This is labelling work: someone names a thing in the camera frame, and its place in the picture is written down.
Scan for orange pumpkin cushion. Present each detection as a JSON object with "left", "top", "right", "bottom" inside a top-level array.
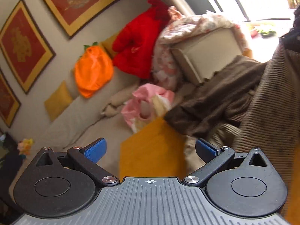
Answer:
[{"left": 74, "top": 42, "right": 115, "bottom": 98}]

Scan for floral blanket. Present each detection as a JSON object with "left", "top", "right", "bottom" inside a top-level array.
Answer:
[{"left": 151, "top": 6, "right": 252, "bottom": 92}]

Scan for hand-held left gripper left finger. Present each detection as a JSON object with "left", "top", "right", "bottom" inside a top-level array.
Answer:
[{"left": 35, "top": 138, "right": 120, "bottom": 188}]

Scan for small flower toy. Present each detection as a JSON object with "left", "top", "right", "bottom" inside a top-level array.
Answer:
[{"left": 17, "top": 138, "right": 34, "bottom": 155}]

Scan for dark brown cloth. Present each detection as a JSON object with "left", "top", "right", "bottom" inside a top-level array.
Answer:
[{"left": 164, "top": 55, "right": 270, "bottom": 139}]

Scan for pink cloth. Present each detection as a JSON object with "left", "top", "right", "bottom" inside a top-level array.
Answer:
[{"left": 121, "top": 83, "right": 176, "bottom": 134}]

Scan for green potted plants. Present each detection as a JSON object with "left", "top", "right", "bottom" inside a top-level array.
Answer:
[{"left": 250, "top": 22, "right": 278, "bottom": 38}]

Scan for red gold framed picture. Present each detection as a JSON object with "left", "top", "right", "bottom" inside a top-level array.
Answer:
[
  {"left": 0, "top": 69, "right": 21, "bottom": 128},
  {"left": 0, "top": 0, "right": 56, "bottom": 94},
  {"left": 34, "top": 0, "right": 128, "bottom": 39}
]

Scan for red jacket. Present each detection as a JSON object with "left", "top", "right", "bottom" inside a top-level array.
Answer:
[{"left": 112, "top": 0, "right": 171, "bottom": 80}]

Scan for beige crumpled cloth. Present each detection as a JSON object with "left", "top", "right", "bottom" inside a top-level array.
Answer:
[{"left": 101, "top": 90, "right": 135, "bottom": 117}]

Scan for beige spotted corduroy garment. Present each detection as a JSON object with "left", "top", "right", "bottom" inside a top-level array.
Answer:
[{"left": 184, "top": 37, "right": 300, "bottom": 207}]

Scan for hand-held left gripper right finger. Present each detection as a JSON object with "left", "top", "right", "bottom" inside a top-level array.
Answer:
[{"left": 184, "top": 139, "right": 270, "bottom": 188}]

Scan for window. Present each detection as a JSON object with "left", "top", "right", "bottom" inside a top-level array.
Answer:
[{"left": 194, "top": 0, "right": 300, "bottom": 23}]

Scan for yellow cushion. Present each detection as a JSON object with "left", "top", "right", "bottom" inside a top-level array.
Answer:
[
  {"left": 44, "top": 81, "right": 74, "bottom": 122},
  {"left": 101, "top": 33, "right": 121, "bottom": 59}
]

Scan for beige sofa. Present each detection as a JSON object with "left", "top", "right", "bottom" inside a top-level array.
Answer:
[{"left": 9, "top": 26, "right": 252, "bottom": 193}]

